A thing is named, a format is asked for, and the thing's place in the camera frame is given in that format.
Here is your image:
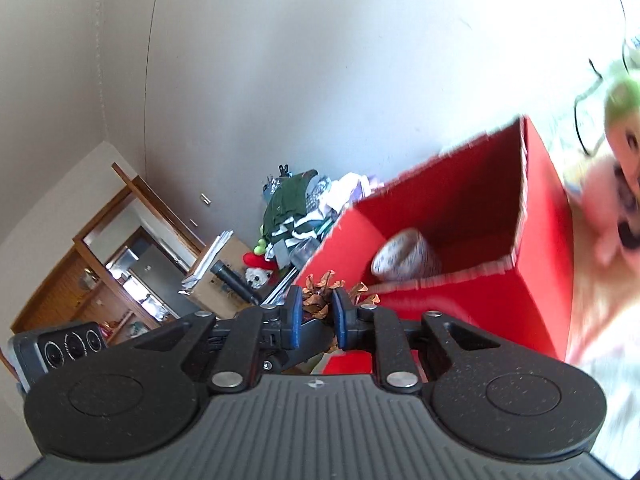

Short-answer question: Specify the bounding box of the pink plush toy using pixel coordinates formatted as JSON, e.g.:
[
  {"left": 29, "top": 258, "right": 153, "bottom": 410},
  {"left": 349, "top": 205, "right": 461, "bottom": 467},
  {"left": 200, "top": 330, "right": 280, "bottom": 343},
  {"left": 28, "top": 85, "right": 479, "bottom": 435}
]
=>
[{"left": 582, "top": 154, "right": 640, "bottom": 267}]

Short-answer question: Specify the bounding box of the wooden door frame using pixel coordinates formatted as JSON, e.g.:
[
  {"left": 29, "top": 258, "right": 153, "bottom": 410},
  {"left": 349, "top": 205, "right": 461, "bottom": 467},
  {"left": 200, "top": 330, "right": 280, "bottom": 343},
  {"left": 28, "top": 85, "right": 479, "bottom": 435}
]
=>
[{"left": 10, "top": 162, "right": 207, "bottom": 333}]

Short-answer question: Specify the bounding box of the stack of white papers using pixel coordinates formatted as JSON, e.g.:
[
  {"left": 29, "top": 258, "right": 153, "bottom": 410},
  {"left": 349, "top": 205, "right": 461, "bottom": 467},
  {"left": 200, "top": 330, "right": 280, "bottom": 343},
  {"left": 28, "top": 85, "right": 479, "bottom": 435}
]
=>
[{"left": 181, "top": 230, "right": 234, "bottom": 291}]

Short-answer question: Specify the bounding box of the pile of clothes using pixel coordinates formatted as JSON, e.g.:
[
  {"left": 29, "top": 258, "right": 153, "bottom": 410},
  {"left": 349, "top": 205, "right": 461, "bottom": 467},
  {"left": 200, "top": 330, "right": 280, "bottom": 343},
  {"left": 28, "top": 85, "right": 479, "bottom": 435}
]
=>
[{"left": 260, "top": 164, "right": 383, "bottom": 271}]

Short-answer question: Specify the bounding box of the grey refrigerator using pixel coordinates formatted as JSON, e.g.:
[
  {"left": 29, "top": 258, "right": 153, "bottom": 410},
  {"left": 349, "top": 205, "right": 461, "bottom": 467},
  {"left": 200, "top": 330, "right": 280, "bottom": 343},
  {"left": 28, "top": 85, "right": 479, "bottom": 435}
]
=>
[{"left": 125, "top": 246, "right": 190, "bottom": 321}]

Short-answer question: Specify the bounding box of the black cable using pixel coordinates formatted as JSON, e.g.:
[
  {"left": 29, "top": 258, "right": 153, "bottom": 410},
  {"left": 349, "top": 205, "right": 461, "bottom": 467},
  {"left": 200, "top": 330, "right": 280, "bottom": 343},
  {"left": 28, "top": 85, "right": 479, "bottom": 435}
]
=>
[{"left": 571, "top": 0, "right": 640, "bottom": 157}]

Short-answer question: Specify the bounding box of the brown cardboard box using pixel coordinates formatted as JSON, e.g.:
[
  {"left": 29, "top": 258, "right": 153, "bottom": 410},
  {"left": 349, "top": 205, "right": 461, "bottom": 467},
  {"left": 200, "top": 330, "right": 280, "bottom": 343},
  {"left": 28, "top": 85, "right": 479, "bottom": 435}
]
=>
[{"left": 187, "top": 236, "right": 257, "bottom": 322}]

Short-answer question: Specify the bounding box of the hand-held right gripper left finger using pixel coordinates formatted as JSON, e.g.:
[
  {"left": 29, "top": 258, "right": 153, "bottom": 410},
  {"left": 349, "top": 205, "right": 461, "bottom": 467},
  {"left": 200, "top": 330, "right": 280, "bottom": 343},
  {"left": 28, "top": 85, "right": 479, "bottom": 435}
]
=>
[{"left": 132, "top": 286, "right": 304, "bottom": 394}]

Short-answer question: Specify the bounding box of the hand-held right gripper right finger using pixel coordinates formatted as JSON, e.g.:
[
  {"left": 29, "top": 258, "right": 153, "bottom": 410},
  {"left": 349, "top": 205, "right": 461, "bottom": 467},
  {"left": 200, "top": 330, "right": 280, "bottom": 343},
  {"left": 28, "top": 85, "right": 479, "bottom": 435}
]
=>
[{"left": 331, "top": 287, "right": 501, "bottom": 394}]

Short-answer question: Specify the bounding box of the wooden cabinet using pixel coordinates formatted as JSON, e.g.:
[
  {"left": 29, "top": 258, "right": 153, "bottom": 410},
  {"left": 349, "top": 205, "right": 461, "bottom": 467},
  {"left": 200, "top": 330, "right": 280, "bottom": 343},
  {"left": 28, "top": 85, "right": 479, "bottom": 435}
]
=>
[{"left": 10, "top": 252, "right": 151, "bottom": 348}]

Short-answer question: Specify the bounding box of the red cardboard box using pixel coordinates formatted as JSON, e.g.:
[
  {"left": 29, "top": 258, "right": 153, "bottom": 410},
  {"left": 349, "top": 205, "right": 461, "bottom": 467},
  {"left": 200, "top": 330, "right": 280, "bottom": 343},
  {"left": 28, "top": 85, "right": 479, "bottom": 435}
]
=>
[{"left": 292, "top": 116, "right": 575, "bottom": 377}]

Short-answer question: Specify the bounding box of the red santa plush toy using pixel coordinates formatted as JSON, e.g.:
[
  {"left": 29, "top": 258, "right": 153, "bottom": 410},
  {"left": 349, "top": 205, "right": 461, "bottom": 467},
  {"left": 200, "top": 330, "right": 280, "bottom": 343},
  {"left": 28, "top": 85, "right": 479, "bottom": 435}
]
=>
[{"left": 242, "top": 251, "right": 281, "bottom": 290}]

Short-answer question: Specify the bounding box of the green plush toy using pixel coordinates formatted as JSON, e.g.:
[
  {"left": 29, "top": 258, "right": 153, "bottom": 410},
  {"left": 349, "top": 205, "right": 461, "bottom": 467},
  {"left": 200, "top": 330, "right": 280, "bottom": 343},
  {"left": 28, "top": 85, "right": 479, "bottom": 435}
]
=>
[{"left": 602, "top": 60, "right": 640, "bottom": 181}]

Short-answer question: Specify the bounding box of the brown pine cone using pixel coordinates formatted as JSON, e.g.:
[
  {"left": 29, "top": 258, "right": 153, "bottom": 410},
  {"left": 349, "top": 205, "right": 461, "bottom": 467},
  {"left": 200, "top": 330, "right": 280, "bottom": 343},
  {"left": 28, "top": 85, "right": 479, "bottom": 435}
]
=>
[{"left": 302, "top": 270, "right": 381, "bottom": 321}]

